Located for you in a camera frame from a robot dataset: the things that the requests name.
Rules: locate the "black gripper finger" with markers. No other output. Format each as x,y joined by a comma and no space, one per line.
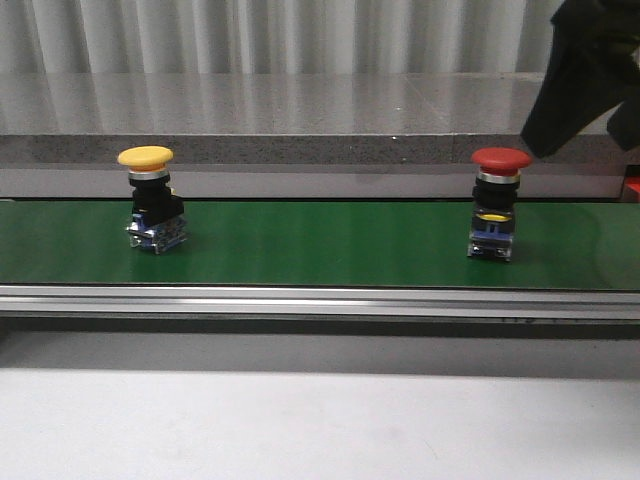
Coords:
623,125
591,70

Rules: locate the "red mushroom push button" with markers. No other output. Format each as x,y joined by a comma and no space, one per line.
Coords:
494,194

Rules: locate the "yellow mushroom push button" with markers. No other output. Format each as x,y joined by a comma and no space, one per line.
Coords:
157,217

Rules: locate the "red block at right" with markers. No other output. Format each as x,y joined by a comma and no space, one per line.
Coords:
631,190

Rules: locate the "green conveyor belt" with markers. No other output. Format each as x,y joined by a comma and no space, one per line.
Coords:
586,246

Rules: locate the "grey stone countertop slab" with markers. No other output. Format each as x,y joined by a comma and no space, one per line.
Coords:
304,119

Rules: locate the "grey pleated curtain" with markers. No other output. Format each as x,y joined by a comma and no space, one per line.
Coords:
275,37

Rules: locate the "aluminium conveyor side rail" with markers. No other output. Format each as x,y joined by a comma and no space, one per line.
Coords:
284,303

